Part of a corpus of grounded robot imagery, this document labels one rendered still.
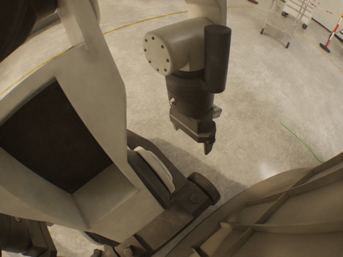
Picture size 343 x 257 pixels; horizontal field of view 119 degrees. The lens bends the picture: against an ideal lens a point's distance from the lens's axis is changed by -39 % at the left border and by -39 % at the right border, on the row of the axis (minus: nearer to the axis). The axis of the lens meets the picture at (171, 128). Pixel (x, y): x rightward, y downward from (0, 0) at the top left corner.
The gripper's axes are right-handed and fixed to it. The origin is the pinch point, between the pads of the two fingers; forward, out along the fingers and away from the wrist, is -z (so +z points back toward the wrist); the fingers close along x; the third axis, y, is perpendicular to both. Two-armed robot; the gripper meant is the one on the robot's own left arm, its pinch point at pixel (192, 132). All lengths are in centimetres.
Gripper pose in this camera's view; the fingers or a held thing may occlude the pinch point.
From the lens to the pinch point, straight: 40.6
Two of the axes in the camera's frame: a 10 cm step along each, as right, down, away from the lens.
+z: -1.1, -6.2, -7.8
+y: 7.5, -5.7, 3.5
